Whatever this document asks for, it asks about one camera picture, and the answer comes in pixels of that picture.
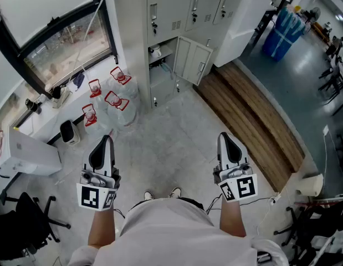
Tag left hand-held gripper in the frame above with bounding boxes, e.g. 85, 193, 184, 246
76, 134, 122, 212

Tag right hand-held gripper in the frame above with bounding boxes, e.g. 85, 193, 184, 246
212, 132, 258, 203

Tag person's left forearm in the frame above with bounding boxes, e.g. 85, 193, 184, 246
87, 203, 116, 249

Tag person's right forearm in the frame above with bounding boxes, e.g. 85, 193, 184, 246
219, 197, 247, 238

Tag locker door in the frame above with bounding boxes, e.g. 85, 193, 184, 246
173, 35, 214, 86

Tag wooden plank platform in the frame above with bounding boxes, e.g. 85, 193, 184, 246
193, 61, 306, 192

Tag small white trash bin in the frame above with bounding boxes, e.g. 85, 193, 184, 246
59, 120, 80, 146

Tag person's black trousers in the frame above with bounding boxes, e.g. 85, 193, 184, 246
129, 196, 205, 211

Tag beige open box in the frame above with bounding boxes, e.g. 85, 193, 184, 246
50, 84, 72, 109

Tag white carton box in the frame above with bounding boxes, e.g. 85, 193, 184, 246
0, 126, 63, 177

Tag dark blue cloth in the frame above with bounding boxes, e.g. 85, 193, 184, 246
73, 72, 86, 93

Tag black bottle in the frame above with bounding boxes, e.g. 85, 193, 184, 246
24, 98, 43, 115

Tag person's white shirt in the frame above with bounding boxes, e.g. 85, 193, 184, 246
67, 198, 290, 266

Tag black office chair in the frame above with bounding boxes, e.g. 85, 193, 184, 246
0, 191, 71, 260
273, 195, 343, 266

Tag thin white pole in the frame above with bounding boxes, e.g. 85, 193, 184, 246
68, 0, 107, 86

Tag large white appliance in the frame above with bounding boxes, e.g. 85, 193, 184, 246
214, 0, 276, 68

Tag blue wrapped bundle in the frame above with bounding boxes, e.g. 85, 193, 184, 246
262, 7, 306, 62

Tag black framed window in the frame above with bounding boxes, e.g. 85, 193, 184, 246
0, 0, 118, 94

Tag clear water jug red handle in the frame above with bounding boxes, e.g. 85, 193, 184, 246
104, 90, 139, 130
81, 103, 111, 136
109, 66, 141, 99
88, 78, 109, 108

